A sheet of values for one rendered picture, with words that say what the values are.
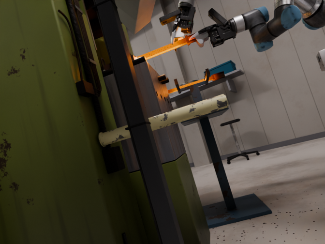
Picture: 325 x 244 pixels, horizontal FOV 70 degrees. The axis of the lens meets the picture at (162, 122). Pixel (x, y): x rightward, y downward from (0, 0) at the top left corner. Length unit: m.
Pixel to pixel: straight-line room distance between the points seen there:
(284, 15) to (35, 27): 0.92
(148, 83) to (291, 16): 0.61
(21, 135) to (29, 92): 0.15
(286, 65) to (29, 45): 3.77
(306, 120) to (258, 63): 1.16
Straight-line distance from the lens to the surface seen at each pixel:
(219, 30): 1.18
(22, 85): 0.95
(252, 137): 4.22
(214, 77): 1.78
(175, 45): 1.19
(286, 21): 1.10
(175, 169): 0.98
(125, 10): 0.78
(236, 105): 4.24
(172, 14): 1.25
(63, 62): 0.86
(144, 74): 1.03
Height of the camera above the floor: 0.54
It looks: 6 degrees up
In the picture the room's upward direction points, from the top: 16 degrees counter-clockwise
